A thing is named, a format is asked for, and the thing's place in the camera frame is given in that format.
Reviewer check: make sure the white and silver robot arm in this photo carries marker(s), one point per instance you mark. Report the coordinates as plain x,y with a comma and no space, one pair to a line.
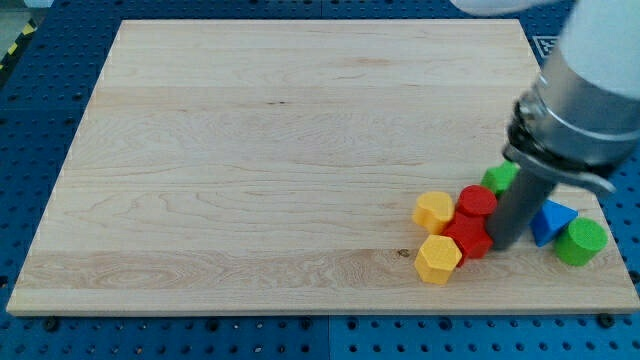
580,118

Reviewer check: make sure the light wooden board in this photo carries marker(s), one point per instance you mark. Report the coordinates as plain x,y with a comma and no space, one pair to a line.
263,167

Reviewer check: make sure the yellow heart block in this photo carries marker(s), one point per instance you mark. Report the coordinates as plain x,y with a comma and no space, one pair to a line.
433,210

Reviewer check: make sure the yellow hexagon block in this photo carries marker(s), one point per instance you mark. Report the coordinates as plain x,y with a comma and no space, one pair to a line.
437,258

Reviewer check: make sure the red cylinder block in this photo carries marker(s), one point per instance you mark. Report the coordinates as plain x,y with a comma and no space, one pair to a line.
476,201

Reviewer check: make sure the red star block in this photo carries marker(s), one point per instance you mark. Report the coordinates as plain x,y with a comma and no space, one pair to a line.
469,235

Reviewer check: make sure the green star block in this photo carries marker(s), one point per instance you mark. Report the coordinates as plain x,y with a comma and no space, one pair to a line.
498,179

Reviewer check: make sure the grey cylindrical pointer tool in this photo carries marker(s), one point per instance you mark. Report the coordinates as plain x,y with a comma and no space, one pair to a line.
516,207

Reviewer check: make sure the blue triangle block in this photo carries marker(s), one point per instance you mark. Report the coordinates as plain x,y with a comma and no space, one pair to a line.
549,221

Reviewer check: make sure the black white fiducial marker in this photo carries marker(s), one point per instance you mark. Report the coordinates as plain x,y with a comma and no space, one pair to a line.
543,46

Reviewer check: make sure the green cylinder block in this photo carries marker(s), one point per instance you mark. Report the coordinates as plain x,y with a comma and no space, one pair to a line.
580,241

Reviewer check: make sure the yellow black hazard tape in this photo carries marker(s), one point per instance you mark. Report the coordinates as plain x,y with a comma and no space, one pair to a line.
18,46

